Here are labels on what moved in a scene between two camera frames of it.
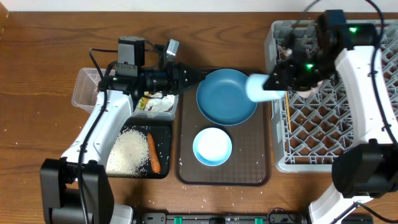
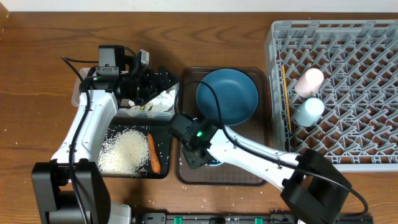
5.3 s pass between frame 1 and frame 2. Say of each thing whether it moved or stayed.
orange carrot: stayed
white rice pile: stayed
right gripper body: moved
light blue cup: moved
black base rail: stayed
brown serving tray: stayed
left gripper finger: moved
